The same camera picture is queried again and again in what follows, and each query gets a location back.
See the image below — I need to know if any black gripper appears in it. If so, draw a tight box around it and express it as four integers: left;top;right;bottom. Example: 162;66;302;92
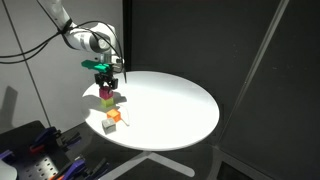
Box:
95;72;118;90

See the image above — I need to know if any pink block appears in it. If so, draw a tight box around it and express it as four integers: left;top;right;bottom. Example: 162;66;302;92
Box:
99;86;113;100

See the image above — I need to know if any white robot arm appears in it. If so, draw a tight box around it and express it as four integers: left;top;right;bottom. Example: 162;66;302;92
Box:
37;0;124;90

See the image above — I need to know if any lime green block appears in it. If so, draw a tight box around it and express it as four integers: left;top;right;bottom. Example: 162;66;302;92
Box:
101;98;114;107

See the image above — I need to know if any orange block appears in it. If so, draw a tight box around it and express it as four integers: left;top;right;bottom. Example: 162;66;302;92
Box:
106;109;121;122

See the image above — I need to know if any grey block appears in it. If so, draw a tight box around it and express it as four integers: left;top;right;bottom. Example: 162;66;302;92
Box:
102;118;116;134

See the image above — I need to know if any round white table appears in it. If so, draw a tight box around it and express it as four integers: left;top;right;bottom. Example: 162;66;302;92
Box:
82;71;220;180

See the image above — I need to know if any black clamp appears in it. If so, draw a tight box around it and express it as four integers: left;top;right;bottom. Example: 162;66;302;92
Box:
61;132;81;149

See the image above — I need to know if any purple clamp upper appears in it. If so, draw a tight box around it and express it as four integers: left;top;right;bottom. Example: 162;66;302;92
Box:
29;127;61;153

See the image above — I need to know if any purple clamp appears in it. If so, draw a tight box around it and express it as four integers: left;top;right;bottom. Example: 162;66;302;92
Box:
29;127;61;153
49;159;85;180

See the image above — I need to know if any purple clamp lower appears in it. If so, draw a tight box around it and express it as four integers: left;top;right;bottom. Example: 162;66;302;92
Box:
49;159;85;180

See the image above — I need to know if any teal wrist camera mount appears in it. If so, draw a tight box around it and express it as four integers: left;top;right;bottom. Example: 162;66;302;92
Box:
81;60;112;73

